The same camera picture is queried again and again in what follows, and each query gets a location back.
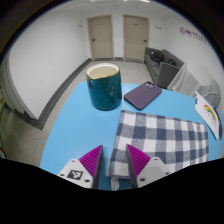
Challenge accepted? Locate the blue white checkered towel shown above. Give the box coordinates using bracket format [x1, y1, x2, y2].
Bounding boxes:
[107, 109, 210, 192]

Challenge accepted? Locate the wall sign lettering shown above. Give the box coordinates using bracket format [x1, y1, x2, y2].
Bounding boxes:
[179, 26, 209, 44]

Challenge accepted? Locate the dark green mug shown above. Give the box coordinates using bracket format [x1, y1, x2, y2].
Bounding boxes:
[85, 62, 123, 111]

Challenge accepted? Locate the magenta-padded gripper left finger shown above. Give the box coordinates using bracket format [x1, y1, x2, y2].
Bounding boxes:
[57, 144, 104, 190]

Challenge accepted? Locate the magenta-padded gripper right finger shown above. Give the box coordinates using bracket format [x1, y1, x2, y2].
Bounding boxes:
[125, 143, 172, 189]

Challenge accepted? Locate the beige door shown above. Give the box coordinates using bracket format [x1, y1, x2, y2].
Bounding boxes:
[122, 14, 150, 63]
[87, 14, 114, 62]

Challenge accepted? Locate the grey sofa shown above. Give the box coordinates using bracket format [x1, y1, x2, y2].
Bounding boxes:
[143, 46, 185, 89]

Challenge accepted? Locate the white cloth covered equipment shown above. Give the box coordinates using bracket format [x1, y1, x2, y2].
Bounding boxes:
[166, 59, 223, 109]

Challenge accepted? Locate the purple smartphone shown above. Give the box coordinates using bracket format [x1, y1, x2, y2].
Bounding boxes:
[123, 81, 163, 111]

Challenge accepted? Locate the black bag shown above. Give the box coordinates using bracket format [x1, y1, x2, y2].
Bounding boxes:
[150, 51, 178, 67]

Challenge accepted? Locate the white rainbow print mouse pad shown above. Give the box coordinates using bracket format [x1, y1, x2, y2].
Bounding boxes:
[193, 90, 222, 141]

